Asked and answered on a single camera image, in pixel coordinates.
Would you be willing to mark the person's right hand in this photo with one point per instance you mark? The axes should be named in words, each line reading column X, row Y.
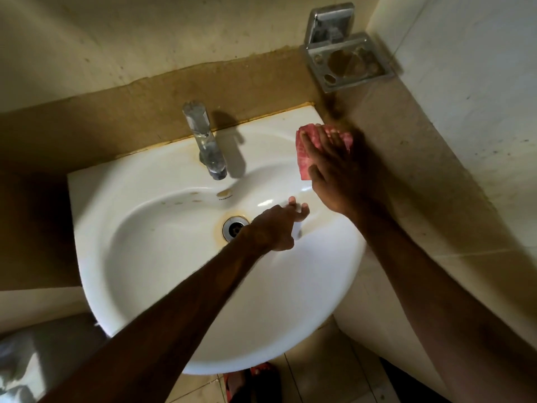
column 344, row 180

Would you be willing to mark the person's left hand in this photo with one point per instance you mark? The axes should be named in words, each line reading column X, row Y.
column 272, row 228

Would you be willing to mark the red checkered cloth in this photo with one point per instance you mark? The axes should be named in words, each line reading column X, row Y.
column 303, row 163

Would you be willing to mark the white wash basin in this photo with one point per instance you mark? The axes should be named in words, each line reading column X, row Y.
column 147, row 247

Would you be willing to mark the person's left forearm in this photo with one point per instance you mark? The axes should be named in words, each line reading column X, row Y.
column 159, row 327

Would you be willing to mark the person's right forearm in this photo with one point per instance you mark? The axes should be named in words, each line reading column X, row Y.
column 453, row 314

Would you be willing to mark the metal sink drain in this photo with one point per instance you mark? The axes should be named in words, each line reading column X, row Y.
column 233, row 228

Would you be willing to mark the chrome faucet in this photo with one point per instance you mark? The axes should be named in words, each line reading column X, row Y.
column 205, row 142

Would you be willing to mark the person's right red sandal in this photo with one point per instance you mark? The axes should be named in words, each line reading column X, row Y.
column 264, row 369

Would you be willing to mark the person's red sandal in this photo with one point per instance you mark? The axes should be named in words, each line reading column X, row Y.
column 264, row 369
column 230, row 386

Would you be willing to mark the person's left red sandal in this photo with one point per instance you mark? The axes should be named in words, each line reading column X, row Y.
column 230, row 386

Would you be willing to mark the white toilet bowl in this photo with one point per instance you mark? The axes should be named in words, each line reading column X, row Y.
column 42, row 360

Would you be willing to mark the chrome wall soap holder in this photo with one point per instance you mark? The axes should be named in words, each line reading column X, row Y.
column 348, row 62

